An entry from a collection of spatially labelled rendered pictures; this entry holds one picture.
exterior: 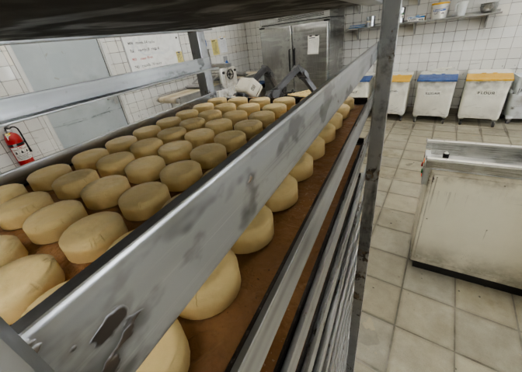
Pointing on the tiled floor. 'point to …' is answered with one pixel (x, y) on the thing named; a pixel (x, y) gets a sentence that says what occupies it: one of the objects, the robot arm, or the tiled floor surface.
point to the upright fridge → (269, 27)
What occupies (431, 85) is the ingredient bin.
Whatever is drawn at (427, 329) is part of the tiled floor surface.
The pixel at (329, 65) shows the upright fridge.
